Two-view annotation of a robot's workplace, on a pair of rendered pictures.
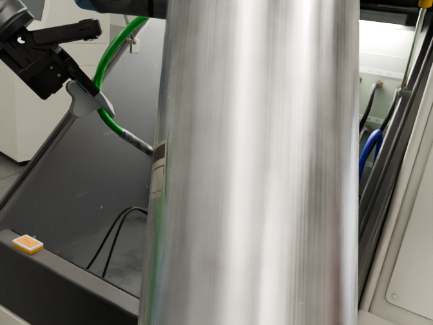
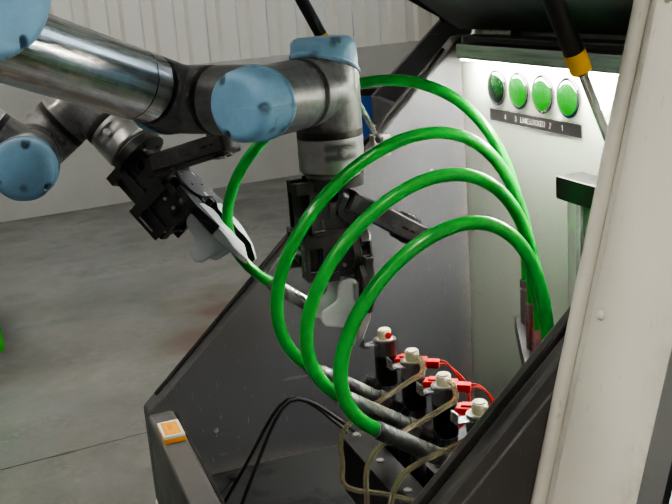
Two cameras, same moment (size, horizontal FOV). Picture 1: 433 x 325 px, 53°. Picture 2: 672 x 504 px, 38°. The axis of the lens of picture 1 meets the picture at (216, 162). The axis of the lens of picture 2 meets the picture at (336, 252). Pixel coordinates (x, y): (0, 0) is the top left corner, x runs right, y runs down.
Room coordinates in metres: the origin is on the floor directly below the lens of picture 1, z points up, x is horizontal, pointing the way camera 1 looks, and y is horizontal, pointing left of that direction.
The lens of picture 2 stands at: (-0.06, -0.68, 1.54)
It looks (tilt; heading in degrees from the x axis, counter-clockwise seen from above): 16 degrees down; 42
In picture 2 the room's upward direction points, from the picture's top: 4 degrees counter-clockwise
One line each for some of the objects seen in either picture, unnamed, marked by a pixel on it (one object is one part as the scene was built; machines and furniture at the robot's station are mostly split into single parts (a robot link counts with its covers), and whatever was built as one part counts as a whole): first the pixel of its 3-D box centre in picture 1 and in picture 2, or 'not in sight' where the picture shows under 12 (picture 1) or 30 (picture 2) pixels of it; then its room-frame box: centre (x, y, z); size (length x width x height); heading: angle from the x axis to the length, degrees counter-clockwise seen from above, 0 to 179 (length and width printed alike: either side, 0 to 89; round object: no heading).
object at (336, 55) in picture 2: not in sight; (324, 87); (0.75, 0.05, 1.43); 0.09 x 0.08 x 0.11; 6
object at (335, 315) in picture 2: not in sight; (344, 315); (0.75, 0.04, 1.16); 0.06 x 0.03 x 0.09; 151
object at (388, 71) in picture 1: (365, 128); not in sight; (0.92, -0.31, 1.20); 0.13 x 0.03 x 0.31; 61
